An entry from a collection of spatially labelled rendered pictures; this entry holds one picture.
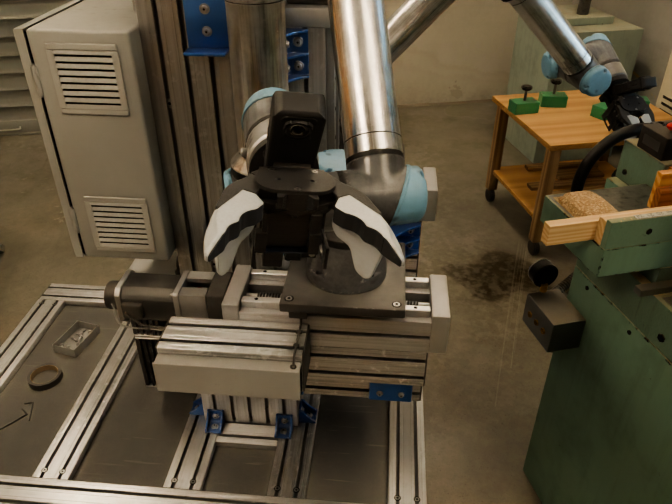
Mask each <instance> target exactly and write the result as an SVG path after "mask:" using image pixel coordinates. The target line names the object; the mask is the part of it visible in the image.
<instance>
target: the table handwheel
mask: <svg viewBox="0 0 672 504"><path fill-rule="evenodd" d="M644 124H650V123H636V124H632V125H628V126H625V127H622V128H620V129H618V130H616V131H614V132H612V133H611V134H609V135H608V136H606V137H605V138H603V139H602V140H601V141H600V142H598V143H597V144H596V145H595V146H594V147H593V148H592V149H591V150H590V151H589V152H588V154H587V155H586V156H585V157H584V159H583V160H582V162H581V163H580V165H579V167H578V169H577V171H576V173H575V175H574V178H573V181H572V185H571V191H570V192H575V191H583V188H584V184H585V181H586V178H587V176H588V174H589V172H590V171H591V169H592V167H593V166H594V164H595V163H596V162H597V161H598V159H599V158H600V157H601V156H602V155H603V154H604V153H605V152H606V151H608V150H609V149H610V148H611V147H613V146H614V145H616V144H617V143H619V142H621V141H623V140H625V139H628V138H630V137H634V136H636V138H639V136H640V133H641V129H642V126H643V125H644Z"/></svg>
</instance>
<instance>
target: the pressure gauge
mask: <svg viewBox="0 0 672 504"><path fill-rule="evenodd" d="M557 276H558V269H557V268H556V267H555V265H554V264H553V263H552V262H551V261H550V260H549V259H539V260H537V261H535V262H534V263H533V264H532V265H531V266H530V267H529V270H528V277H529V278H530V279H531V280H532V281H533V282H534V284H535V285H536V286H538V287H540V290H539V291H540V292H543V293H545V292H547V288H548V285H550V284H551V283H553V282H554V281H555V279H556V278H557Z"/></svg>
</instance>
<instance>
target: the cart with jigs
mask: <svg viewBox="0 0 672 504"><path fill-rule="evenodd" d="M551 83H552V84H554V89H553V92H550V91H540V92H539V93H528V91H530V90H532V89H533V87H532V86H531V85H528V84H524V85H522V86H521V88H522V90H524V91H525V93H524V94H512V95H497V96H492V101H493V102H494V103H495V104H496V105H497V112H496V117H495V124H494V131H493V138H492V145H491V152H490V158H489V165H488V171H487V178H486V185H485V187H486V188H487V189H486V191H485V197H486V200H487V201H488V202H492V201H494V199H495V191H494V190H497V185H498V180H499V181H500V182H501V183H502V185H503V186H504V187H505V188H506V189H507V190H508V191H509V192H510V194H511V195H512V196H513V197H514V198H515V199H516V200H517V201H518V202H519V204H520V205H521V206H522V207H523V208H524V209H525V210H526V211H527V213H528V214H529V215H530V216H531V217H532V221H531V226H530V232H529V237H528V238H529V239H530V240H529V241H528V251H529V253H530V254H531V255H537V254H538V253H539V251H540V245H539V242H542V241H541V236H542V232H543V227H544V224H543V223H542V222H541V221H540V218H541V213H542V208H543V203H544V198H545V196H546V195H553V194H561V193H569V192H570V191H571V185H572V181H573V178H574V175H575V173H576V171H577V169H578V167H579V165H580V163H581V162H582V160H571V161H560V156H561V152H562V150H571V149H583V148H593V147H594V146H595V145H596V144H597V143H598V142H600V141H601V140H602V139H603V138H605V137H606V136H608V135H609V134H611V133H612V132H614V131H613V130H612V129H611V130H610V131H608V129H607V127H606V125H605V123H604V121H603V119H602V114H603V113H604V112H605V110H606V109H607V108H608V107H607V105H606V103H605V102H600V100H599V97H600V96H601V95H602V94H601V95H599V96H596V97H591V96H588V95H586V94H583V93H581V92H580V90H572V91H557V92H556V88H557V85H560V84H561V83H562V80H561V79H557V78H556V79H552V80H551ZM641 97H642V98H644V100H645V102H646V103H647V104H649V107H650V108H651V110H652V111H653V113H654V117H655V121H665V120H672V116H671V115H669V114H668V113H666V112H664V111H662V110H661V109H659V108H657V107H655V106H654V105H652V104H650V100H649V99H648V98H647V96H641ZM509 116H510V117H511V118H512V119H513V120H514V121H516V122H517V123H518V124H519V125H520V126H521V127H522V128H524V129H525V130H526V131H527V132H528V133H529V134H530V135H532V136H533V137H534V138H535V139H536V140H537V141H538V142H540V143H541V144H542V145H543V146H544V147H545V148H546V152H545V157H544V162H543V163H536V164H525V165H513V166H501V161H502V155H503V149H504V142H505V136H506V130H507V124H508V117H509ZM610 149H611V148H610ZM610 149H609V150H608V151H606V152H605V153H604V154H603V155H602V156H601V157H600V158H599V159H598V161H597V162H596V163H595V164H594V166H593V167H592V169H591V171H590V172H589V174H588V176H587V178H586V181H585V184H584V188H583V191H587V190H595V189H604V187H605V183H606V179H607V178H608V177H611V175H612V174H613V172H614V171H615V170H616V168H615V167H613V166H612V165H611V164H609V163H608V162H607V161H608V157H609V153H610ZM559 161H560V162H559Z"/></svg>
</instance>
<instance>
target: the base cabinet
mask: <svg viewBox="0 0 672 504"><path fill-rule="evenodd" d="M567 299H568V300H569V301H570V302H571V303H572V305H573V306H574V307H575V308H576V309H577V310H578V311H579V312H580V314H581V315H582V316H583V317H584V318H585V319H586V323H585V327H584V330H583V334H582V337H581V341H580V344H579V347H577V348H571V349H565V350H559V351H553V354H552V358H551V362H550V366H549V370H548V374H547V378H546V381H545V385H544V389H543V393H542V397H541V401H540V405H539V409H538V412H537V416H536V420H535V424H534V428H533V432H532V436H531V440H530V443H529V447H528V451H527V455H526V459H525V463H524V467H523V471H524V473H525V474H526V476H527V478H528V480H529V481H530V483H531V485H532V487H533V488H534V490H535V492H536V494H537V495H538V497H539V499H540V501H541V502H542V504H672V363H671V362H670V361H669V360H668V359H667V358H666V357H665V356H664V355H663V354H662V353H661V352H660V351H659V350H658V349H657V348H656V347H655V346H654V344H653V343H652V342H651V341H650V340H649V339H648V338H647V337H646V336H645V335H644V334H643V333H642V332H641V331H640V330H639V329H638V328H637V327H636V326H635V325H634V324H633V323H632V322H631V321H630V320H629V319H628V318H627V317H626V316H625V315H624V314H623V313H622V312H621V311H620V310H619V309H618V308H617V307H616V306H615V304H614V303H613V302H612V301H611V300H610V299H609V298H608V297H607V296H606V295H605V294H604V293H603V292H602V291H601V290H600V289H599V288H598V287H597V286H596V285H595V284H594V283H593V282H592V281H591V280H590V279H589V278H588V277H587V276H586V275H585V274H584V273H583V272H582V271H581V270H580V269H579V268H578V267H577V265H576V266H575V269H574V273H573V277H572V281H571V284H570V288H569V292H568V296H567Z"/></svg>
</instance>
